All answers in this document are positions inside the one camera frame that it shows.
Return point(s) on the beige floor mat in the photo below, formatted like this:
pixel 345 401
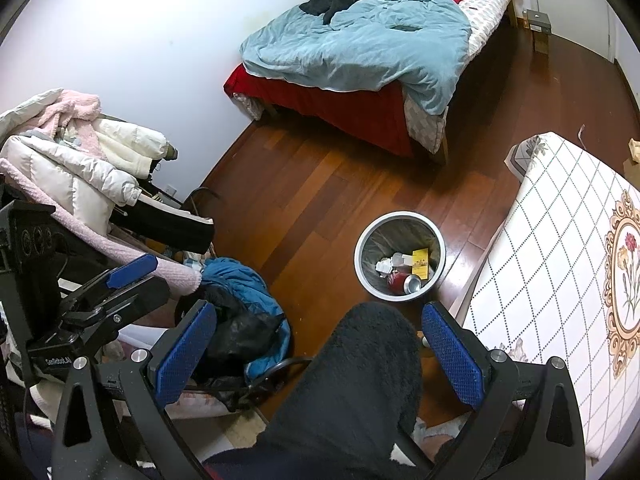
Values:
pixel 240 435

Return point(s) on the grey metal box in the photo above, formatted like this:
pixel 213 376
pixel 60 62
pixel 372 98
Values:
pixel 537 20

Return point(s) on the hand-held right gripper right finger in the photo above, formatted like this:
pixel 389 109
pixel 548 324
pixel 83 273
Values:
pixel 452 355

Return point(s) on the black cloth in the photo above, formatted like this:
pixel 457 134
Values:
pixel 240 335

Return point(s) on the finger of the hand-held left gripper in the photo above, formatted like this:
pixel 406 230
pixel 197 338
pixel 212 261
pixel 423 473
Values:
pixel 132 267
pixel 130 305

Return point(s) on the person's leg black fleece pants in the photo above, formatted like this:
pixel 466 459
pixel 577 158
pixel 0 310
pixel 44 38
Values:
pixel 350 385

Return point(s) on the red bed sheet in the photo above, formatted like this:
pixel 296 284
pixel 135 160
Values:
pixel 350 110

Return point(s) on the white round trash bin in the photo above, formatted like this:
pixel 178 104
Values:
pixel 372 240

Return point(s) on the light blue duvet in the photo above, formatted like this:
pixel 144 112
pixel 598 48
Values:
pixel 360 45

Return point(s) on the red soda can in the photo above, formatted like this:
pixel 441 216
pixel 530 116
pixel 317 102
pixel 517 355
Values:
pixel 402 282

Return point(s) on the white tissue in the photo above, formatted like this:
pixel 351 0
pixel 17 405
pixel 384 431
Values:
pixel 384 265

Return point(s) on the white puffer jacket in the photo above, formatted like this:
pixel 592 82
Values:
pixel 55 165

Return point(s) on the blue jacket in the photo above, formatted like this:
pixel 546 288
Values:
pixel 235 275

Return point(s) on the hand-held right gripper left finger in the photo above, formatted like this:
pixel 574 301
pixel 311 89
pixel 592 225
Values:
pixel 185 355

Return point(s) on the pink fleece garment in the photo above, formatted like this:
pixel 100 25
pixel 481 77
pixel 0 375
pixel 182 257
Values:
pixel 75 115

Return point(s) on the yellow red small box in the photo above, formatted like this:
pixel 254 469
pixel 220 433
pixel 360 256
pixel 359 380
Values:
pixel 420 260

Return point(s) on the black garment white stripe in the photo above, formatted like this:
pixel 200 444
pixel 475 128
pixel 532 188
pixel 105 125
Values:
pixel 170 225

